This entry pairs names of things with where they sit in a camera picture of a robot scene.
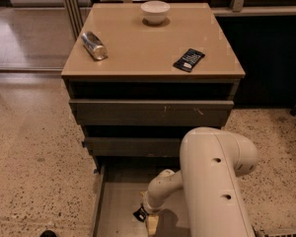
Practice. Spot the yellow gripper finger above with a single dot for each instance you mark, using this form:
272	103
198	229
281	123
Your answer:
152	224

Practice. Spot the black rxbar chocolate bar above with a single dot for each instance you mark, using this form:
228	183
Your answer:
140	214

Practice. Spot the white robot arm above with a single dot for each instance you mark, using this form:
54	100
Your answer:
211	160

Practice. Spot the open bottom grey drawer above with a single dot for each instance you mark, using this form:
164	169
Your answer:
121	196

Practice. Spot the middle grey drawer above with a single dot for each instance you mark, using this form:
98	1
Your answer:
133	147

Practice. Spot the top grey drawer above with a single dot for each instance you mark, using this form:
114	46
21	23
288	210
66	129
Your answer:
151	113

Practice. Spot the beige drawer cabinet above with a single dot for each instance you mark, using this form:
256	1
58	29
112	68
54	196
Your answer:
140	65

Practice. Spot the black snack bar on counter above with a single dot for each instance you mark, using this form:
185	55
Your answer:
189	60

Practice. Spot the black round object on floor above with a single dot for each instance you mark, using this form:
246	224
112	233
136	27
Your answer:
48	233

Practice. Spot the grey floor vent grille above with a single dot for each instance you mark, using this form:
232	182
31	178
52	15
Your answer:
291	232

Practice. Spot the white ceramic bowl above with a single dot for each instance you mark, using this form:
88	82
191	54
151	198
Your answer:
155	12

